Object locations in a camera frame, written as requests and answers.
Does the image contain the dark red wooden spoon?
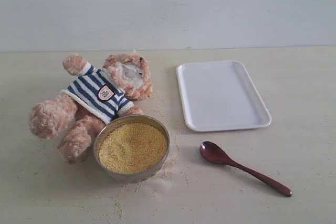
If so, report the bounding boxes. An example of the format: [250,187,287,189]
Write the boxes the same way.
[199,141,292,197]

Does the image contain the plush teddy bear striped sweater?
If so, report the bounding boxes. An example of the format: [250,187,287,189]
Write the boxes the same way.
[29,52,153,164]

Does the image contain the steel bowl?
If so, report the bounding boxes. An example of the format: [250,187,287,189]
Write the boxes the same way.
[93,115,170,183]

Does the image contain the white plastic tray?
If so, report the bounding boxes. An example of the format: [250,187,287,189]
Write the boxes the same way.
[176,60,272,132]

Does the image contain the yellow millet grain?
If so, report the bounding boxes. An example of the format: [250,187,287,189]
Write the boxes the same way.
[98,123,168,174]

